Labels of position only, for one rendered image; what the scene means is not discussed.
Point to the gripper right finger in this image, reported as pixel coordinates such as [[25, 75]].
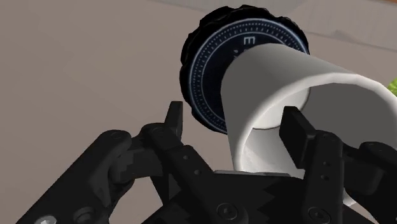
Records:
[[322, 161]]

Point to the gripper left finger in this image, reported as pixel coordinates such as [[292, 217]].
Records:
[[161, 145]]

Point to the white cup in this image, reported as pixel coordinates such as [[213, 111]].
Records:
[[279, 77]]

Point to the black round compass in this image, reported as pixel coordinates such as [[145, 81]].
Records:
[[207, 62]]

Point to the green object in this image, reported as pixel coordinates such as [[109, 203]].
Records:
[[393, 86]]

